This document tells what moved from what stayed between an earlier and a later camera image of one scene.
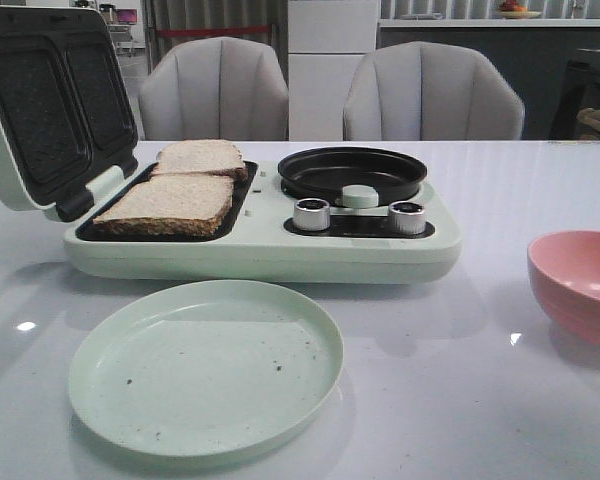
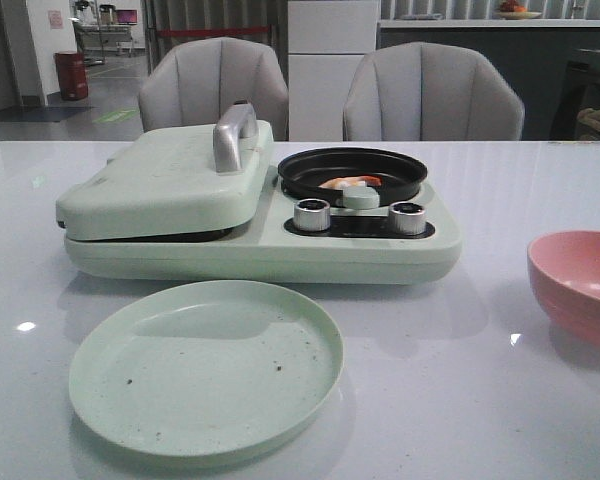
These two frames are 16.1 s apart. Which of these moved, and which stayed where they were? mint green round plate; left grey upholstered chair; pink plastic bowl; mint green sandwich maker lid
Moved: mint green sandwich maker lid
Stayed: left grey upholstered chair; mint green round plate; pink plastic bowl
